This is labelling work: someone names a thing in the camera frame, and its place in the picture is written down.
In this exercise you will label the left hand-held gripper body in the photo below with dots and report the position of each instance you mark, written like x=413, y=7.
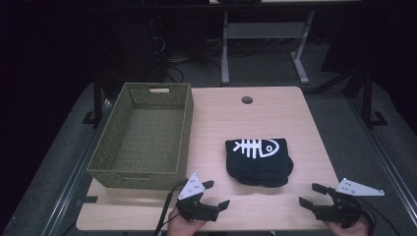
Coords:
x=193, y=200

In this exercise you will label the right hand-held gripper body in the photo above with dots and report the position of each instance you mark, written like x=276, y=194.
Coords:
x=344, y=206

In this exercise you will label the black fishbone print T-shirt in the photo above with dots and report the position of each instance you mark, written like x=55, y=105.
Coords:
x=259, y=165

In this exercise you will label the green woven basket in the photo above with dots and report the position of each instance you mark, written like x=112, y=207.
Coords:
x=149, y=137

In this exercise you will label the person's right hand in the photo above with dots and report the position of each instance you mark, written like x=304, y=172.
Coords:
x=347, y=230

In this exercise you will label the person's left hand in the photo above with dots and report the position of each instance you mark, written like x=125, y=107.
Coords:
x=183, y=226

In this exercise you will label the black metal stand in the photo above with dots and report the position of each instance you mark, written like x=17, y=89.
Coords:
x=97, y=101
x=368, y=98

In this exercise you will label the aluminium rail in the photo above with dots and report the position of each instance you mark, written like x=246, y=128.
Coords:
x=75, y=170
x=383, y=157

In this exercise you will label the white metal table frame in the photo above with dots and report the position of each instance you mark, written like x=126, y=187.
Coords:
x=262, y=31

